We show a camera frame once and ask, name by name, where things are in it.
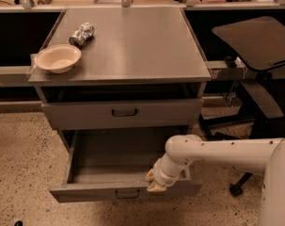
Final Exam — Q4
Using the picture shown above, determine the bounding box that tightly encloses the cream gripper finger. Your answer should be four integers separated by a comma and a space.
145, 169, 154, 182
147, 181, 166, 192

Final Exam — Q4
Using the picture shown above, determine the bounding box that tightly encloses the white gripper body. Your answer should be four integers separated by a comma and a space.
153, 158, 181, 187

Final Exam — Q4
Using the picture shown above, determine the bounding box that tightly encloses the grey drawer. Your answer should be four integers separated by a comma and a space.
41, 99, 203, 130
49, 126, 202, 202

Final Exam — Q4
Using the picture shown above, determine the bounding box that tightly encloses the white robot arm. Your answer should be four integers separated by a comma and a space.
146, 135, 285, 226

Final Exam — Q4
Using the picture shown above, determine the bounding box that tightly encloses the grey top drawer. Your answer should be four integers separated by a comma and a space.
41, 99, 203, 130

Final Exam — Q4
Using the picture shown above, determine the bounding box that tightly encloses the grey drawer cabinet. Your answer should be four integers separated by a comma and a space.
27, 6, 212, 155

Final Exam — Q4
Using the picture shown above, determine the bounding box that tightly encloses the white paper bowl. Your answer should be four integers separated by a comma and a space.
35, 44, 82, 73

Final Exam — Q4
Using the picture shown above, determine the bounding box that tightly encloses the black office chair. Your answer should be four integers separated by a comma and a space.
198, 15, 285, 198

